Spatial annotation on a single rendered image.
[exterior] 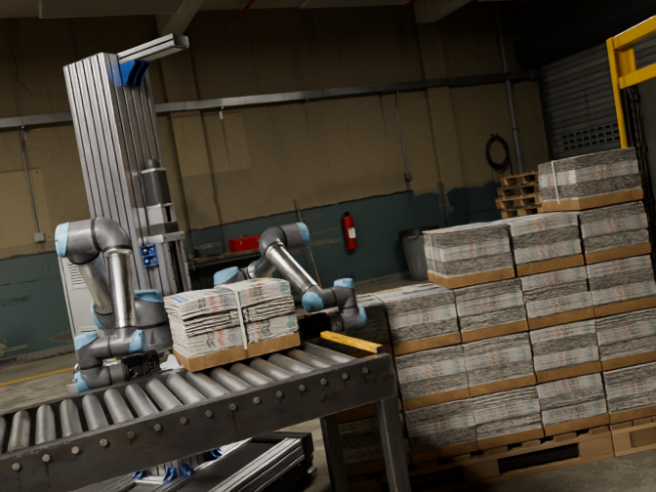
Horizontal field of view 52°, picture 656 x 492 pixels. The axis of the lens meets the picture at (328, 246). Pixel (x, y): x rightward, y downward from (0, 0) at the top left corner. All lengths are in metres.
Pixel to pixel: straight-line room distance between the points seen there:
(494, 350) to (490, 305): 0.19
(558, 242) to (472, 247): 0.36
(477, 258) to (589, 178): 0.58
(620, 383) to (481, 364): 0.62
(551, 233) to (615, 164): 0.40
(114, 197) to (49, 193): 6.15
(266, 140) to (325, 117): 0.99
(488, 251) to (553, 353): 0.51
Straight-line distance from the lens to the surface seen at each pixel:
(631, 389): 3.21
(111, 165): 2.97
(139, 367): 2.38
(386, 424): 2.00
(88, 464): 1.79
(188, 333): 2.18
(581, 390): 3.10
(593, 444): 3.19
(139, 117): 3.05
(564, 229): 2.99
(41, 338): 9.12
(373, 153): 10.28
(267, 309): 2.23
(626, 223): 3.10
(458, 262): 2.83
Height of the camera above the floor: 1.24
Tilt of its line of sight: 3 degrees down
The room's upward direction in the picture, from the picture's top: 9 degrees counter-clockwise
